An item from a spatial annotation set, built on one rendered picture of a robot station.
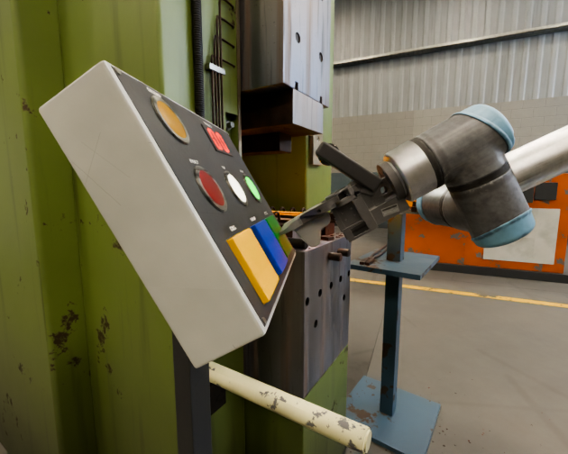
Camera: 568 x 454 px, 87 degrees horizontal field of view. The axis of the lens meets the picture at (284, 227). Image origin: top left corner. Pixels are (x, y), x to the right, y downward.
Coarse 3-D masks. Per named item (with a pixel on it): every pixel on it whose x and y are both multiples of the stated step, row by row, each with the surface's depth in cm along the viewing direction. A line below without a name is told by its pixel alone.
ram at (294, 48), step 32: (256, 0) 81; (288, 0) 78; (320, 0) 94; (256, 32) 82; (288, 32) 80; (320, 32) 95; (256, 64) 83; (288, 64) 81; (320, 64) 97; (320, 96) 99
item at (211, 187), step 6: (204, 174) 33; (204, 180) 32; (210, 180) 33; (204, 186) 31; (210, 186) 32; (216, 186) 34; (210, 192) 32; (216, 192) 33; (216, 198) 32; (222, 198) 34; (222, 204) 33
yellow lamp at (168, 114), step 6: (162, 108) 31; (168, 108) 33; (162, 114) 31; (168, 114) 32; (174, 114) 34; (168, 120) 31; (174, 120) 33; (174, 126) 32; (180, 126) 34; (180, 132) 33
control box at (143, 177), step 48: (96, 96) 26; (144, 96) 30; (96, 144) 27; (144, 144) 26; (192, 144) 35; (96, 192) 27; (144, 192) 27; (192, 192) 28; (144, 240) 27; (192, 240) 27; (288, 240) 59; (192, 288) 27; (240, 288) 27; (192, 336) 28; (240, 336) 27
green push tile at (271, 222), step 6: (270, 216) 54; (270, 222) 51; (276, 222) 55; (270, 228) 50; (276, 228) 53; (276, 234) 50; (282, 240) 53; (282, 246) 50; (288, 246) 54; (288, 252) 51
